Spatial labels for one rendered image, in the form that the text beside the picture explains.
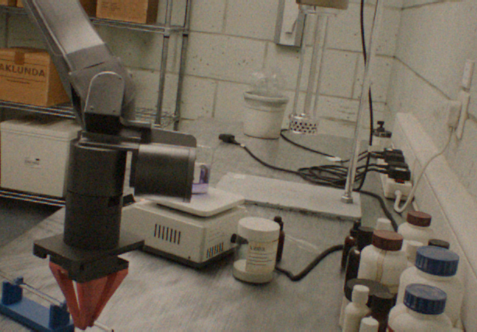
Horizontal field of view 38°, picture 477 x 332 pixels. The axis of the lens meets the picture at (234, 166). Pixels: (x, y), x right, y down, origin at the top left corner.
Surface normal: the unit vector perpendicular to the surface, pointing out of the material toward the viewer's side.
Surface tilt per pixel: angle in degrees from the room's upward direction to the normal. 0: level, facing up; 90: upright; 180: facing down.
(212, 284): 0
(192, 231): 90
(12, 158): 92
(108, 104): 43
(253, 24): 90
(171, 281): 0
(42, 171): 92
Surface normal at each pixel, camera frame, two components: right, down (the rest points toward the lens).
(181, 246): -0.50, 0.14
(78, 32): 0.11, -0.65
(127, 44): -0.16, 0.20
